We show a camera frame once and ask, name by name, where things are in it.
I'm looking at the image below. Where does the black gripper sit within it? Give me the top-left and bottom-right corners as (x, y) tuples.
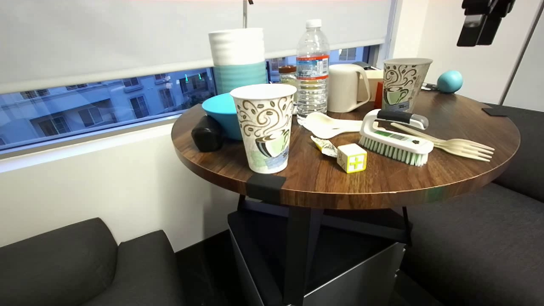
(456, 0), (517, 48)

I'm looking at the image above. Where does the swirl print paper cup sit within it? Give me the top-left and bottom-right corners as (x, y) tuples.
(230, 84), (300, 176)
(381, 57), (434, 113)

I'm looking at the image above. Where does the thin black pole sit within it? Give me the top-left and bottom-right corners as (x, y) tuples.
(499, 6), (544, 108)

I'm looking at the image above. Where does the teal plastic scoop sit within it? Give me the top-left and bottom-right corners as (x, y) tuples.
(436, 69), (465, 96)

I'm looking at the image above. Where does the cream plastic fork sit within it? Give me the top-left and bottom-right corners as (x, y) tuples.
(378, 118), (497, 165)

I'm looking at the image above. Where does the white scrub brush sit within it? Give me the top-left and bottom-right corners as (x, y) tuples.
(359, 108), (437, 169)

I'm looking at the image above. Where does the clear plastic water bottle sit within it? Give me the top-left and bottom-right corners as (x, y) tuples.
(295, 18), (332, 120)

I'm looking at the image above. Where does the blue plastic bowl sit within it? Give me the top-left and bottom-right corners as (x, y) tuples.
(201, 92), (245, 143)

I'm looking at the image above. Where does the white roller blind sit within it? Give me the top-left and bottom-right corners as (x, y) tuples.
(0, 0), (397, 96)

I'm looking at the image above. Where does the window pane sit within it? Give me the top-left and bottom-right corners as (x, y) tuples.
(0, 43), (385, 155)

